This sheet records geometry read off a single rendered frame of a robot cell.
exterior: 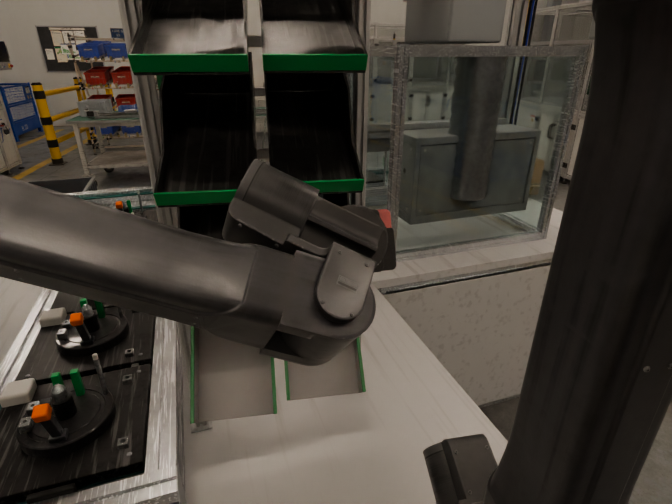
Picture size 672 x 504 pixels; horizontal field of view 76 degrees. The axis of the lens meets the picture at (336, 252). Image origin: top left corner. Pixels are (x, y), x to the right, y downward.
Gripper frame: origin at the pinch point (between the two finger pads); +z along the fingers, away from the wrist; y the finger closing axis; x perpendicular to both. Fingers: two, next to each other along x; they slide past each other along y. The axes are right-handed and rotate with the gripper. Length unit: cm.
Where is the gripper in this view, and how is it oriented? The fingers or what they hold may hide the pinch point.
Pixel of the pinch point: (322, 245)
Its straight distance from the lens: 53.5
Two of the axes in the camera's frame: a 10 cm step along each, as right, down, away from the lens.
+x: 0.9, 10.0, 0.1
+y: -9.8, 0.9, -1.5
